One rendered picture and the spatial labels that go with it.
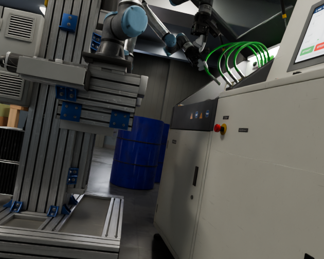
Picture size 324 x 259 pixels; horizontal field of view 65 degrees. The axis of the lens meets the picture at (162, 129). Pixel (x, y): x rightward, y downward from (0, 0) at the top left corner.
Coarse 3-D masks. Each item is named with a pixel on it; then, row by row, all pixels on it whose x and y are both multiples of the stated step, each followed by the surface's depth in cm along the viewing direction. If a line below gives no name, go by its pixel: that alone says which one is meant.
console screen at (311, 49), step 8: (312, 8) 117; (320, 8) 111; (312, 16) 114; (320, 16) 109; (304, 24) 117; (312, 24) 112; (320, 24) 107; (304, 32) 115; (312, 32) 110; (320, 32) 105; (304, 40) 112; (312, 40) 108; (320, 40) 103; (296, 48) 115; (304, 48) 110; (312, 48) 106; (320, 48) 101; (296, 56) 113; (304, 56) 108; (312, 56) 104; (320, 56) 99; (296, 64) 111; (304, 64) 106; (312, 64) 102
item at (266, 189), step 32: (320, 0) 114; (288, 32) 127; (288, 64) 117; (320, 64) 98; (256, 96) 93; (288, 96) 77; (320, 96) 66; (256, 128) 89; (288, 128) 75; (320, 128) 65; (224, 160) 106; (256, 160) 86; (288, 160) 73; (320, 160) 63; (224, 192) 102; (256, 192) 84; (288, 192) 71; (320, 192) 61; (224, 224) 98; (256, 224) 81; (288, 224) 69; (320, 224) 60; (224, 256) 95; (256, 256) 79; (288, 256) 67; (320, 256) 59
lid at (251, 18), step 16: (192, 0) 190; (224, 0) 172; (240, 0) 163; (256, 0) 155; (272, 0) 147; (288, 0) 139; (224, 16) 185; (240, 16) 175; (256, 16) 165; (272, 16) 157; (288, 16) 147; (224, 32) 197; (240, 32) 188; (256, 32) 174; (272, 32) 165
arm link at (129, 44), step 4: (136, 36) 186; (128, 40) 183; (132, 40) 184; (128, 44) 183; (132, 44) 184; (124, 48) 183; (128, 48) 183; (132, 48) 185; (132, 52) 186; (128, 56) 182; (132, 56) 185; (132, 60) 186; (132, 64) 191; (132, 68) 192
